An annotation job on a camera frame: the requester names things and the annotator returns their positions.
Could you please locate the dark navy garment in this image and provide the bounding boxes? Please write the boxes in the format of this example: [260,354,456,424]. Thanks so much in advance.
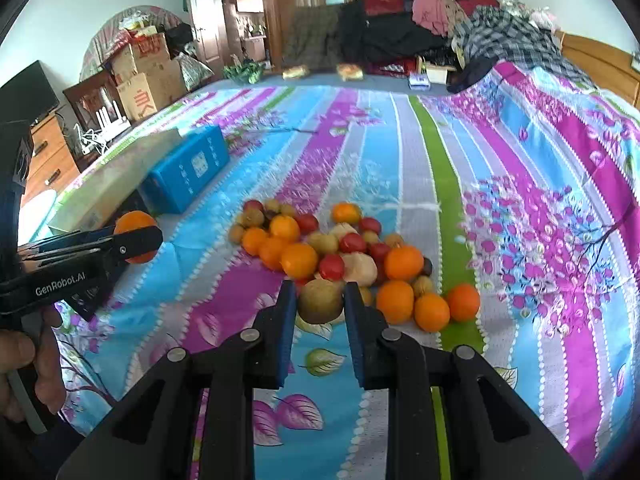
[446,55,501,93]

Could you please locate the black garment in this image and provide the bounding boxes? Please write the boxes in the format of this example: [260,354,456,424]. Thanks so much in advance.
[340,0,451,68]

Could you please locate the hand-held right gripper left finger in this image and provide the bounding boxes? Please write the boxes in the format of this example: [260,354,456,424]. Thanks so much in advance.
[57,280,298,480]

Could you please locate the dark red garment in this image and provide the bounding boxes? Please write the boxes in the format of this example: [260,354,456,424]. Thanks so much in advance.
[454,0,501,16]

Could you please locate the green patterned bag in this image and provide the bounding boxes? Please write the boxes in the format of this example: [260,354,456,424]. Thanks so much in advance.
[222,60,266,85]

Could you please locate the large cardboard box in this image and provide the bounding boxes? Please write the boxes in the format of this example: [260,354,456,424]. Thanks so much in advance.
[116,72,188,121]

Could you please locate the yellow gift box red pattern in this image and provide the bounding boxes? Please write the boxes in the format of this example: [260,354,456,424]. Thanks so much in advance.
[47,127,183,233]

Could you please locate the wooden headboard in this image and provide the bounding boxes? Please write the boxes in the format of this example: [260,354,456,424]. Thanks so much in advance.
[555,30,640,96]

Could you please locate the brown checked blanket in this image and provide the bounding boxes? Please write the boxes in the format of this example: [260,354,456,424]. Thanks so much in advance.
[282,5,346,71]

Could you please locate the blue plaid shirt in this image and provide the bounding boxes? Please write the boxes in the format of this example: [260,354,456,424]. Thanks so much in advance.
[452,5,596,88]

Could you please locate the wooden door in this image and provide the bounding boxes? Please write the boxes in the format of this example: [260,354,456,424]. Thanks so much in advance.
[182,0,226,78]

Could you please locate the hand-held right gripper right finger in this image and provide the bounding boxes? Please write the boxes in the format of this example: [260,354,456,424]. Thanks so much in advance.
[342,281,583,480]

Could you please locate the pink garment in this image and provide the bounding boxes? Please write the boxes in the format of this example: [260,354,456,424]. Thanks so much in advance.
[412,0,468,36]

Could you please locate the patterned plastic bag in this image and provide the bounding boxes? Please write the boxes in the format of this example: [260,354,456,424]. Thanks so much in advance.
[175,52,215,92]

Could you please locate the small round mandarin orange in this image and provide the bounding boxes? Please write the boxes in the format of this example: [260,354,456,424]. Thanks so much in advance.
[114,210,160,265]

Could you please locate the white router with antennas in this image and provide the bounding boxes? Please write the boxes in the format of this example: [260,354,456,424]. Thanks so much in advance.
[95,97,132,136]

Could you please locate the blue rectangular cardboard box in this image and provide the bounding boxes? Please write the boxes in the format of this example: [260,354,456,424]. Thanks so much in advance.
[140,125,231,215]

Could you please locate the wooden chest of drawers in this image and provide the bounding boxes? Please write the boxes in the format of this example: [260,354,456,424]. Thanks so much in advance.
[17,112,83,211]

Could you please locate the pink plaid round board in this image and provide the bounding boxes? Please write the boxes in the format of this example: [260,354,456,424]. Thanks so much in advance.
[80,4,183,81]

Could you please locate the person's left hand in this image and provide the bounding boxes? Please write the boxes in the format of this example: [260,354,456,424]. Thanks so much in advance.
[0,305,68,423]

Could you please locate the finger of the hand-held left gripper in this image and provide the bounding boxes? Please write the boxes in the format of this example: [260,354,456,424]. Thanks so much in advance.
[17,225,118,257]
[30,226,164,281]

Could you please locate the cardboard box with red print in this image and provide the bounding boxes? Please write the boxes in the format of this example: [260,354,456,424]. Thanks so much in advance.
[111,32,173,83]

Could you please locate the black television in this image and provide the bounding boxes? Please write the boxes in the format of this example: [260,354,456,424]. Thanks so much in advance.
[0,60,60,126]

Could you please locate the heap of mandarin oranges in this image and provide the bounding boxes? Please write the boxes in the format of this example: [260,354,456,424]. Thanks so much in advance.
[241,202,482,333]

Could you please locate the colourful gift packages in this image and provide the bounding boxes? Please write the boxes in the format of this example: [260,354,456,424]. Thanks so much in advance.
[120,15,156,38]

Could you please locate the brown green kiwi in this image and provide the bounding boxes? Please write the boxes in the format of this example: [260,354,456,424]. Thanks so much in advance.
[298,279,346,325]

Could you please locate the white cables and power strip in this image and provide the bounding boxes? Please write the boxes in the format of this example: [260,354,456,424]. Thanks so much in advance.
[75,122,108,156]

